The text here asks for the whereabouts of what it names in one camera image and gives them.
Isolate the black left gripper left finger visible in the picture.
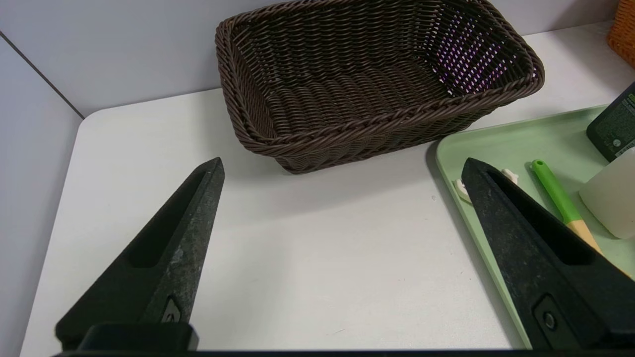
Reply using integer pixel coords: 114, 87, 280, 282
56, 158, 225, 349

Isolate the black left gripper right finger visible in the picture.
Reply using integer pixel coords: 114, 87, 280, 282
462, 158, 635, 350

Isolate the yellow pasta spoon green handle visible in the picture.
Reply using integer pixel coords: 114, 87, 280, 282
531, 159, 603, 256

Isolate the white soap bar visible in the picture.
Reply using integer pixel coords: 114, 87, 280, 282
578, 147, 635, 239

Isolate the black rectangular bottle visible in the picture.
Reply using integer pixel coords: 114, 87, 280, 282
586, 82, 635, 163

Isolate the dark brown wicker basket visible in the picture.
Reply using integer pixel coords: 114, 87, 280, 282
215, 0, 545, 175

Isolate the orange wicker basket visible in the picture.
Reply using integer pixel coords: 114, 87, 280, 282
607, 0, 635, 69

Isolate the light green plastic tray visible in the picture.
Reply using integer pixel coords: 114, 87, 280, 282
436, 104, 635, 349

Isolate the white peeler grey handle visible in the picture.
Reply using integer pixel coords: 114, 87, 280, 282
454, 169, 519, 203

